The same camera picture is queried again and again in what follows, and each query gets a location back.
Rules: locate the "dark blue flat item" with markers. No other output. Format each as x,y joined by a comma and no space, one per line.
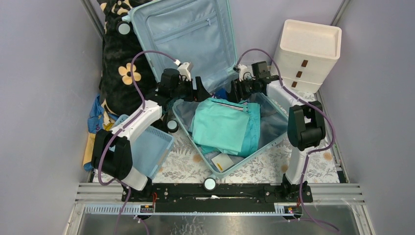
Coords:
221,94

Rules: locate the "teal folded cloth bottom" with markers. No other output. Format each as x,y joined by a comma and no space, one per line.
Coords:
252,135

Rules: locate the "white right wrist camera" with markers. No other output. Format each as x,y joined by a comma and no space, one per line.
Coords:
243,72

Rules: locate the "blue yellow cloth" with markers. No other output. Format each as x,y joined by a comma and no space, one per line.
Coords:
99,118

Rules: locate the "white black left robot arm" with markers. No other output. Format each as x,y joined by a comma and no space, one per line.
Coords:
160,101

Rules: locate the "teal cloth top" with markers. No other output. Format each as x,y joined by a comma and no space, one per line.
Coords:
219,127

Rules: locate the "light blue perforated plastic basket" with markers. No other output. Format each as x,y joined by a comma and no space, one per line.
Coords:
138,160

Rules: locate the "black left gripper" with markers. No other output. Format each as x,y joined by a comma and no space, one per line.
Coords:
191,89

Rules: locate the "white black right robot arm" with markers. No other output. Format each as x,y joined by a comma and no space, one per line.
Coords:
306,127

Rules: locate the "light blue ribbed suitcase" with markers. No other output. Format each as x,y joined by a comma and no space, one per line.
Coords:
201,32

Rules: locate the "white three-drawer storage cabinet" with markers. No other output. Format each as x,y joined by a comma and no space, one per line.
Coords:
306,54

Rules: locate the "black floral plush blanket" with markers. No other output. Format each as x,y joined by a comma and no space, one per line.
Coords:
120,70

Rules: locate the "teal cloth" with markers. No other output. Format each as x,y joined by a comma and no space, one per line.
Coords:
252,135
219,127

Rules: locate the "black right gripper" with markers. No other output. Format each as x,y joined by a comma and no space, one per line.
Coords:
237,92

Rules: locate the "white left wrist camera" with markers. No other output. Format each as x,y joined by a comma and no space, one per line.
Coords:
184,70

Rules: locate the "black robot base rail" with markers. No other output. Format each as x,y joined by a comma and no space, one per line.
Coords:
221,198

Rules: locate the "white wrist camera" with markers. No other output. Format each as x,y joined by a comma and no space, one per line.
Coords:
184,70
243,72

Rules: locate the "floral patterned floor mat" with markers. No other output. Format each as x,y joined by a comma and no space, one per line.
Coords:
185,165

